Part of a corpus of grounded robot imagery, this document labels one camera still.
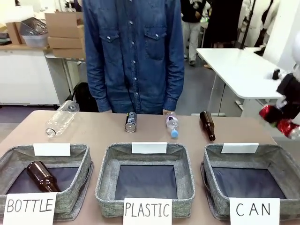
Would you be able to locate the person's left forearm denim sleeve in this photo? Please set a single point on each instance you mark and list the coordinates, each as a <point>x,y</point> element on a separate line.
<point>174,91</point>

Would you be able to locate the grey fabric basket can label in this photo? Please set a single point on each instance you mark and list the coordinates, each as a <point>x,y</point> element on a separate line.
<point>274,159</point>

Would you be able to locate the small water bottle blue cap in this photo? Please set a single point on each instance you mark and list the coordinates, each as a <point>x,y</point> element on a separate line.
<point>172,124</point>

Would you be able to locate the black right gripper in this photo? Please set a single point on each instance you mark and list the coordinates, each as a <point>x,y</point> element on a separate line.
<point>287,85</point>

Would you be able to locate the clear plastic tub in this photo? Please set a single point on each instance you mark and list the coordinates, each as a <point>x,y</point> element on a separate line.
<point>36,41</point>

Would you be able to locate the black backpack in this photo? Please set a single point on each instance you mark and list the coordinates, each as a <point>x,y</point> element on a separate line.
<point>83,98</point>

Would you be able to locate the white cabinet wooden top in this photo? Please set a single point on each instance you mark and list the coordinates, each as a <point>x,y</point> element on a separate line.
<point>25,75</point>

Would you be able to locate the grey fabric basket bottle label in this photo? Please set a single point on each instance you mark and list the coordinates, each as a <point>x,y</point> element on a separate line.
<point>77,164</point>

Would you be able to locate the person's left hand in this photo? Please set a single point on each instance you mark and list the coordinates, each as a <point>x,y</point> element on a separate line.
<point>167,111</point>

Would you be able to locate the person in denim shirt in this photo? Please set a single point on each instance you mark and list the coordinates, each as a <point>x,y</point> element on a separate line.
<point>131,58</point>

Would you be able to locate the white paper sign PLASTIC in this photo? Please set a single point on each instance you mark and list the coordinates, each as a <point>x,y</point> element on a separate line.
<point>147,209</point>

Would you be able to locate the dark mesh basket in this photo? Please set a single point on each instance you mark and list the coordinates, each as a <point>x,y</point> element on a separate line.
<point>32,25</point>

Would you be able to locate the white paper sign CAN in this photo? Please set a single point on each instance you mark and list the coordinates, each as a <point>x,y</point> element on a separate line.
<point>254,209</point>

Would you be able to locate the person's right forearm denim sleeve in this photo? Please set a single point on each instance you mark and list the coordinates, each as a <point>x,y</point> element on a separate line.
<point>99,93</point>

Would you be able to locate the bystander in white trousers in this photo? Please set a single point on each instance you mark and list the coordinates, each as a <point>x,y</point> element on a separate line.
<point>191,30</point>

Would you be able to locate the small cardboard box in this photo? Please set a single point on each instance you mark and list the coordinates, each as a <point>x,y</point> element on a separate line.
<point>14,32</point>

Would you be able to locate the bystander in black dress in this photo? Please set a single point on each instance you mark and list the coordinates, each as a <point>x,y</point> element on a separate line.
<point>222,21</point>

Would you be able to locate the white table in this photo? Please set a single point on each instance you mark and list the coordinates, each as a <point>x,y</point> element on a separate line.
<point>239,70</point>

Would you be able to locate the black drink can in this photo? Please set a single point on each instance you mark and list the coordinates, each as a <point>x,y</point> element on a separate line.
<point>130,122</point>

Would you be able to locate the large clear plastic bottle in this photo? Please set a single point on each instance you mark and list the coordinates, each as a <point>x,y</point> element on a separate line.
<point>61,120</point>

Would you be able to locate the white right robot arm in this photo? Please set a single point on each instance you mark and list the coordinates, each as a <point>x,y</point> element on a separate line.
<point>296,54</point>

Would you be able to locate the brown glass bottle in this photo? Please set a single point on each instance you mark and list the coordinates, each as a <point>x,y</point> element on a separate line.
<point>207,123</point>
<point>41,175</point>

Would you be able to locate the crushed red can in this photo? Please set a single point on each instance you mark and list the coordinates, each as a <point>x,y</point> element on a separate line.
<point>284,127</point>

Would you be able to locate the blank white card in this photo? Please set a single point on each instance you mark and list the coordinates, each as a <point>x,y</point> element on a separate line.
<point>149,147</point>
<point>52,149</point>
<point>239,148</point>

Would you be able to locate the large cardboard box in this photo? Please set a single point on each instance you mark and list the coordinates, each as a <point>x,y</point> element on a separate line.
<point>64,24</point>

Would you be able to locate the grey fabric basket plastic label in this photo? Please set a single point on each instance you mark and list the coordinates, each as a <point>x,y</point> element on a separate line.
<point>107,168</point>

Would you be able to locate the white paper sign BOTTLE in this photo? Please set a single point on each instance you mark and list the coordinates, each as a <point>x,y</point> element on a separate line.
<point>29,207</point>

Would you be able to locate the bystander in white coat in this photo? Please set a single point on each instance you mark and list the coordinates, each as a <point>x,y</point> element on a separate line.
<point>257,21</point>

